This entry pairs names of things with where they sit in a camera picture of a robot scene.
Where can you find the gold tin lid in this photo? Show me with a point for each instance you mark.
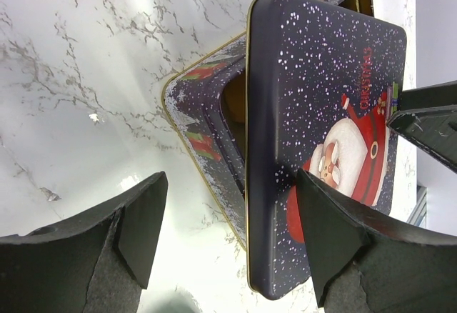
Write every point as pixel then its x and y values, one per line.
pixel 322 81

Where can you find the cookie tin box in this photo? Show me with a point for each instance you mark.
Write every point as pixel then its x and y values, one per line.
pixel 206 103

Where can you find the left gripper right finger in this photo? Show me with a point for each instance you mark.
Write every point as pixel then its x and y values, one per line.
pixel 364 261

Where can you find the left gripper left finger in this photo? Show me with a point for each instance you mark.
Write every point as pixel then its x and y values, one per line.
pixel 99 260

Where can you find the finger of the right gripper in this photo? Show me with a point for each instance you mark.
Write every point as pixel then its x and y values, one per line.
pixel 426 117

